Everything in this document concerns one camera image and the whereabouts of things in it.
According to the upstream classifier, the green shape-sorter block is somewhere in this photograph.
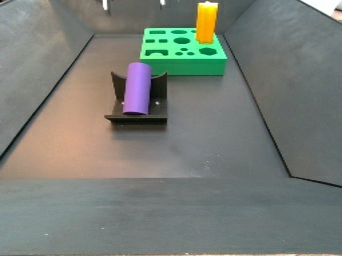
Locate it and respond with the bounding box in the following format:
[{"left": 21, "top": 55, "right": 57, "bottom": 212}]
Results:
[{"left": 141, "top": 28, "right": 228, "bottom": 76}]

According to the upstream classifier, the purple cylinder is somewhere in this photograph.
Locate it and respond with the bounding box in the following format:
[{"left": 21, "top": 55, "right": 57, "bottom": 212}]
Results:
[{"left": 124, "top": 62, "right": 153, "bottom": 115}]

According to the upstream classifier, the yellow star-shaped peg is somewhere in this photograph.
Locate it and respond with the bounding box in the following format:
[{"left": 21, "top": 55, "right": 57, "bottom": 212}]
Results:
[{"left": 196, "top": 1, "right": 220, "bottom": 44}]

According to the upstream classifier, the black curved cradle stand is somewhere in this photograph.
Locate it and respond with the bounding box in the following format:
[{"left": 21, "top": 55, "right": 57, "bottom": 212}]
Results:
[{"left": 105, "top": 72, "right": 169, "bottom": 124}]

